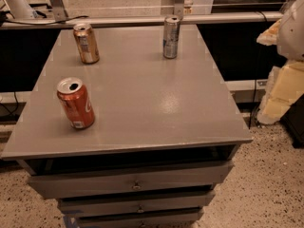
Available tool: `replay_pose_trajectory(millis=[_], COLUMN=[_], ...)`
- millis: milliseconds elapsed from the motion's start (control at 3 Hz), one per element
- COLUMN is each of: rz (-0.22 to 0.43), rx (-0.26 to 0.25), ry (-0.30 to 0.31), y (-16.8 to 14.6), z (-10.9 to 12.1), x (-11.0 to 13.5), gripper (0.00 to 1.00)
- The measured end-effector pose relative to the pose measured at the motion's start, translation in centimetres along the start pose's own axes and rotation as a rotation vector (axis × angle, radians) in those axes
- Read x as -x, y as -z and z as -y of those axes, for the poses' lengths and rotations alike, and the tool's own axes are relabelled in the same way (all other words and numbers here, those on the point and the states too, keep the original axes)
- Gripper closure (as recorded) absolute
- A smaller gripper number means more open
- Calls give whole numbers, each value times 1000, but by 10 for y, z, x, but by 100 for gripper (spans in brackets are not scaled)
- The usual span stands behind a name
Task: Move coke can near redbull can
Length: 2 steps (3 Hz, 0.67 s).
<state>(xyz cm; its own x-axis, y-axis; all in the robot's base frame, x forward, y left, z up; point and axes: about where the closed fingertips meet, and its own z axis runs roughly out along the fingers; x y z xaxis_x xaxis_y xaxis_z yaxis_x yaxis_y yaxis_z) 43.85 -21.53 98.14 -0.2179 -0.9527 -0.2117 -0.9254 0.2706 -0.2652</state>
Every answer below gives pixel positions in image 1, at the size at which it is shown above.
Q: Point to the grey metal rail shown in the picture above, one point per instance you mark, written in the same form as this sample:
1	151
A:
144	21

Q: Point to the middle grey drawer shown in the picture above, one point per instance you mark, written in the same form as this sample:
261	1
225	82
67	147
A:
136	204

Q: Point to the silver blue redbull can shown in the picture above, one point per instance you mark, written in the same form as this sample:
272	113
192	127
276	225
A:
171	36

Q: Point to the bottom grey drawer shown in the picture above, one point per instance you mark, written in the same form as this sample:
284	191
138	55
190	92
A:
141	220

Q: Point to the gold brown soda can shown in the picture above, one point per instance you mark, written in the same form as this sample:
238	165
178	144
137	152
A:
86	43

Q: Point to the top grey drawer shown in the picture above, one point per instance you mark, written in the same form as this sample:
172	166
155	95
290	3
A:
130	180

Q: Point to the grey drawer cabinet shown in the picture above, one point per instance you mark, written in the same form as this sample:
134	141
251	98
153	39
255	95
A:
149	111

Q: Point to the red coke can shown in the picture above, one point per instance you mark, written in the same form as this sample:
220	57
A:
73	96

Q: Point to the grey drawer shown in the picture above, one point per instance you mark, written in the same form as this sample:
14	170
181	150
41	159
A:
136	204
130	180
141	220

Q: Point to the white pipe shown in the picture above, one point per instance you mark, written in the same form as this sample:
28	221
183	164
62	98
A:
20	9

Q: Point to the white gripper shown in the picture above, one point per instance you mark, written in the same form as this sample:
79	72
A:
292	32

